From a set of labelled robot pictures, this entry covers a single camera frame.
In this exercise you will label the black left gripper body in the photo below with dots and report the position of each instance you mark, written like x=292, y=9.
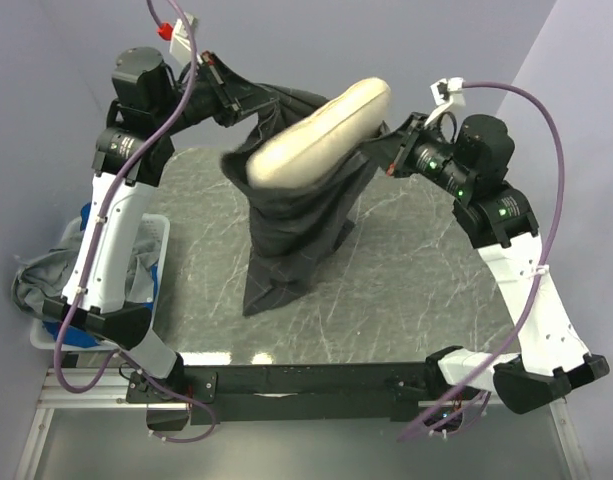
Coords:
x=211, y=96

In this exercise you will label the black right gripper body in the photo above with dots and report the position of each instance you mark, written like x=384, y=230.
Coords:
x=419, y=153

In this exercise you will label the cream white pillow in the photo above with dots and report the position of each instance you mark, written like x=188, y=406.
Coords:
x=307, y=151

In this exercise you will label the dark grey checked pillowcase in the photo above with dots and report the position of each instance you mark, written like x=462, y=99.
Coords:
x=292, y=231

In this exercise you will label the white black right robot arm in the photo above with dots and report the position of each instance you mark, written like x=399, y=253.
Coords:
x=501, y=226

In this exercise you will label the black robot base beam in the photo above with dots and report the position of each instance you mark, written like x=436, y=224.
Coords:
x=392, y=391

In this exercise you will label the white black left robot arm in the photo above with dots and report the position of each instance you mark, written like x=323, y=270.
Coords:
x=128, y=167

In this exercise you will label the white plastic laundry basket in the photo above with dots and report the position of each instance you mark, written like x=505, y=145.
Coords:
x=156, y=260

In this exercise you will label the grey button shirt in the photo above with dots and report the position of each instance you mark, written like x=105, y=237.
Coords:
x=45, y=276

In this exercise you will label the blue garment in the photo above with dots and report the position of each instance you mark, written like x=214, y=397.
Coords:
x=156, y=280

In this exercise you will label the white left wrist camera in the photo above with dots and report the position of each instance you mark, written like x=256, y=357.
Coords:
x=178, y=38

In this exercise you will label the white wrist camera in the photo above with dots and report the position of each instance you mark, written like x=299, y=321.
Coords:
x=178, y=38
x=447, y=94

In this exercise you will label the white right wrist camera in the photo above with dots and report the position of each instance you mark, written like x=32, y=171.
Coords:
x=447, y=94

